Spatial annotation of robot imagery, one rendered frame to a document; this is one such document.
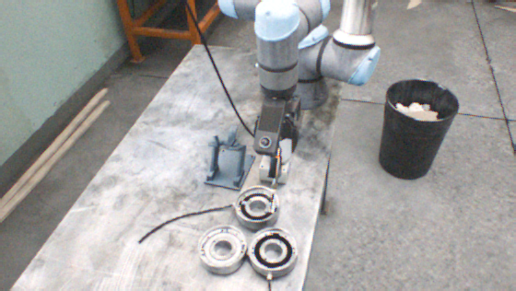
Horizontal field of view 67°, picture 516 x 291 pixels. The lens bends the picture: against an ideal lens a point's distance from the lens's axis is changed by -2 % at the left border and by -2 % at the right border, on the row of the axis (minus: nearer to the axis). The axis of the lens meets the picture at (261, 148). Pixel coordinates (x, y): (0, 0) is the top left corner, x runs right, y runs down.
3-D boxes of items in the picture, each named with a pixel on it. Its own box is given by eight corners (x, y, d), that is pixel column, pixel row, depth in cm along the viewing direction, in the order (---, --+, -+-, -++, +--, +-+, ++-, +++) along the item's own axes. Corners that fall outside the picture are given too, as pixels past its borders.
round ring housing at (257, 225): (284, 201, 97) (284, 190, 95) (274, 236, 90) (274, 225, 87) (243, 193, 100) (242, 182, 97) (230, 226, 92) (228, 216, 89)
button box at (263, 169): (286, 184, 101) (286, 171, 98) (259, 180, 103) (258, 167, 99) (292, 162, 107) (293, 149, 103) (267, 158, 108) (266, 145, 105)
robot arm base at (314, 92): (287, 79, 136) (287, 53, 129) (331, 85, 132) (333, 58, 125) (276, 106, 125) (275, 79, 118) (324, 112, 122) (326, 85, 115)
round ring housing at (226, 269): (194, 273, 84) (192, 263, 81) (206, 232, 91) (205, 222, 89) (243, 279, 83) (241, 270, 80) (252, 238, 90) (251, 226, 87)
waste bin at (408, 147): (437, 190, 200) (463, 125, 170) (370, 179, 207) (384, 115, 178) (434, 145, 224) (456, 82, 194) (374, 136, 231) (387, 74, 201)
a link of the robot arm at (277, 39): (310, -2, 67) (286, 18, 62) (308, 55, 75) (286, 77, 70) (270, -9, 70) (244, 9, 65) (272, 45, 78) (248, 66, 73)
